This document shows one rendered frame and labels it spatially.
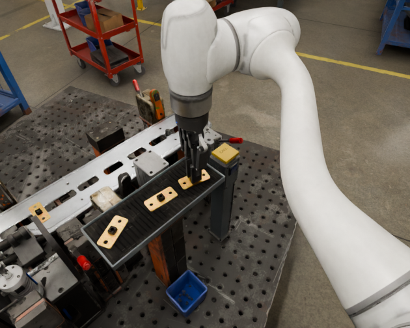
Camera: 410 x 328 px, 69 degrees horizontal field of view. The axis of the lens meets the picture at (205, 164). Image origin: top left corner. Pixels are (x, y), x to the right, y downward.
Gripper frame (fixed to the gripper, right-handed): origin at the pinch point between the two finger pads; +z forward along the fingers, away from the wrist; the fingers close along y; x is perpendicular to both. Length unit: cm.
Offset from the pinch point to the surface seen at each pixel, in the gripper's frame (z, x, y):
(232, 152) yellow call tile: 4.1, -15.1, 3.6
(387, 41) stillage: 102, -338, 148
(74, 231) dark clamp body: 12.3, 33.7, 6.1
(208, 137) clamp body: 14.1, -17.8, 22.5
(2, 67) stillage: 70, 57, 238
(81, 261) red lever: 5.3, 33.2, -7.7
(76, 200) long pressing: 20.2, 31.6, 23.1
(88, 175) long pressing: 20.2, 25.2, 32.0
